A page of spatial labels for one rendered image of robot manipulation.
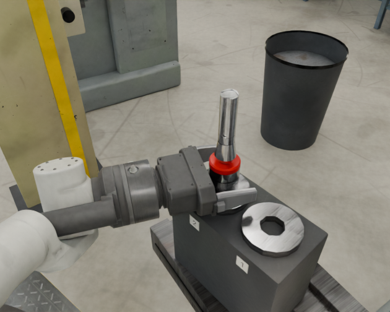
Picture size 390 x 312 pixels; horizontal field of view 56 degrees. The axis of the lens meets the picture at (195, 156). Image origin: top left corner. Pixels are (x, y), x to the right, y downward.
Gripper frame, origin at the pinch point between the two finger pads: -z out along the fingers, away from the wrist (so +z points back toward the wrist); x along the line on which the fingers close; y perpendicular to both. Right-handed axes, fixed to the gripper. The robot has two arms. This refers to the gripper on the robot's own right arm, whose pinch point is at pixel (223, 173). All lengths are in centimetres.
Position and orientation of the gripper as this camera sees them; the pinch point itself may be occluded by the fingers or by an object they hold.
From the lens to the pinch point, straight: 56.5
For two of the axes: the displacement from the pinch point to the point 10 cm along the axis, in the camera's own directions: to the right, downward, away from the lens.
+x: 2.8, 6.3, -7.2
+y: 0.0, -7.5, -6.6
